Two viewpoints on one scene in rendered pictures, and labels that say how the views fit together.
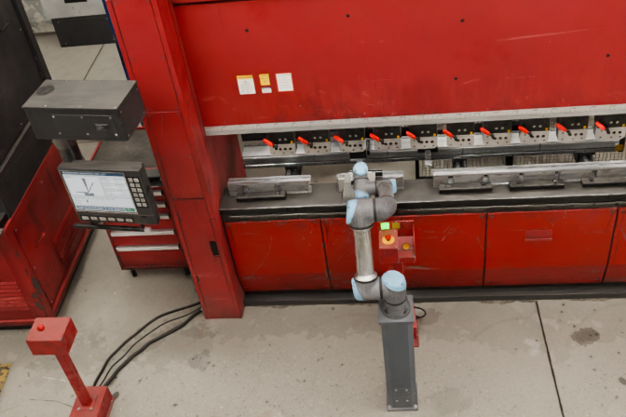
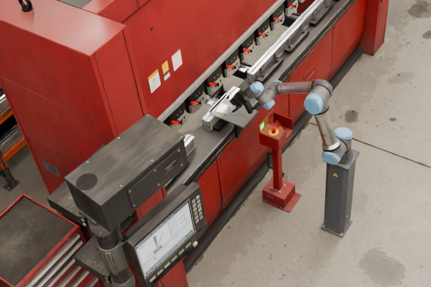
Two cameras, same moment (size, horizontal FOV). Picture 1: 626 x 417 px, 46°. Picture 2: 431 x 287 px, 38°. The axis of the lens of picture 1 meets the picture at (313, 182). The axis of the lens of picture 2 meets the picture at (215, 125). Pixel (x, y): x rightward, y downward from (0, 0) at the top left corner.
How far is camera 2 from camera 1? 306 cm
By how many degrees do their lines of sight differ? 44
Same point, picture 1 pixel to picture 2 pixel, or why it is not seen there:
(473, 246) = (284, 107)
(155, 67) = (128, 100)
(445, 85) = not seen: outside the picture
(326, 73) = (199, 33)
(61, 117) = (136, 186)
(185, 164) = not seen: hidden behind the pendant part
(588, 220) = (324, 45)
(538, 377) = (366, 152)
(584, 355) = (364, 124)
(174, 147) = not seen: hidden behind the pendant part
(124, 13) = (104, 60)
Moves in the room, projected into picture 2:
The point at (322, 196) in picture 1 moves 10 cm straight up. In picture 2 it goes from (207, 141) to (205, 131)
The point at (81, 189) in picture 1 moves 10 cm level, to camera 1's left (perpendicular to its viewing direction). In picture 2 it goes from (151, 250) to (140, 267)
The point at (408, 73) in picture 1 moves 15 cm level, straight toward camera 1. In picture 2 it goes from (238, 2) to (258, 8)
